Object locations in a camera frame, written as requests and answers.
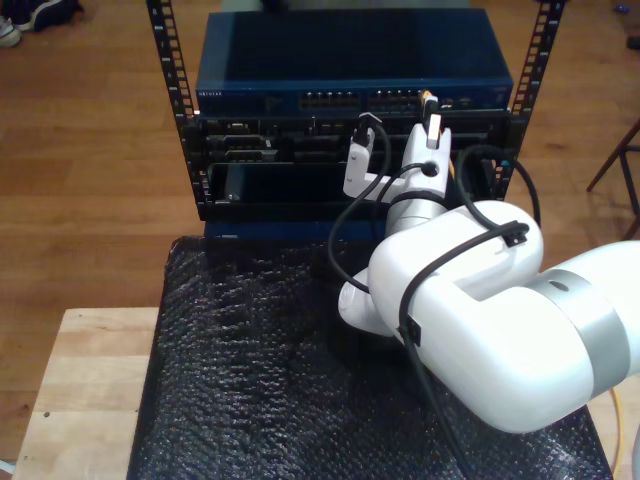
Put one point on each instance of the black server unit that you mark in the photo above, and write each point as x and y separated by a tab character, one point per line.
280	142

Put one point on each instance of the dark wooden chair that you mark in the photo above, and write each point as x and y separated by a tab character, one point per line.
614	155

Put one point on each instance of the small dark object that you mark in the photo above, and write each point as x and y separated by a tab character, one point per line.
635	42

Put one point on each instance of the small blue object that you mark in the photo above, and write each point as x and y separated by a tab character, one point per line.
620	8

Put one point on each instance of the black bubble wrap mat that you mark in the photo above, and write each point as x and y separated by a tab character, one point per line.
250	400

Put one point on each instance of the dark sneaker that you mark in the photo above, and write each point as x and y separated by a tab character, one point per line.
50	12

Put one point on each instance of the white sneaker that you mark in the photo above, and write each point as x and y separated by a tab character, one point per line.
7	32

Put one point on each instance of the small white object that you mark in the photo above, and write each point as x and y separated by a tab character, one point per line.
5	466

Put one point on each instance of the blue network switch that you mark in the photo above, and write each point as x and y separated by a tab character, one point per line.
300	50

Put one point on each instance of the black rack frame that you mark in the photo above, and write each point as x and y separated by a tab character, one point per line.
170	50

